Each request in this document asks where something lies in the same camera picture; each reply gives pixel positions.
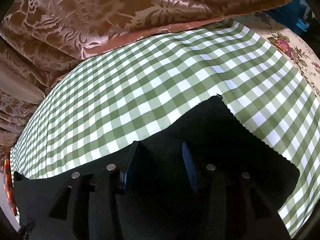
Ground black pants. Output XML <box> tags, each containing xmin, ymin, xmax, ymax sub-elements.
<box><xmin>14</xmin><ymin>96</ymin><xmax>299</xmax><ymax>239</ymax></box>

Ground colorful patchwork blanket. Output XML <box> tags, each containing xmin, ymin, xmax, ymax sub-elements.
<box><xmin>2</xmin><ymin>157</ymin><xmax>17</xmax><ymax>217</ymax></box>

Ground green white checkered bedsheet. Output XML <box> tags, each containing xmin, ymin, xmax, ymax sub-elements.
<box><xmin>10</xmin><ymin>20</ymin><xmax>319</xmax><ymax>236</ymax></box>

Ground floral cream mattress cover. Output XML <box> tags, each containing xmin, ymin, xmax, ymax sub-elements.
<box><xmin>234</xmin><ymin>12</ymin><xmax>319</xmax><ymax>98</ymax></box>

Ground brown floral curtain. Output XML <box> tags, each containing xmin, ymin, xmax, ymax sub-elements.
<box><xmin>1</xmin><ymin>0</ymin><xmax>292</xmax><ymax>157</ymax></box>

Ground blue plastic object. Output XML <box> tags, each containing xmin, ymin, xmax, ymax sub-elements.
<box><xmin>265</xmin><ymin>0</ymin><xmax>311</xmax><ymax>35</ymax></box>

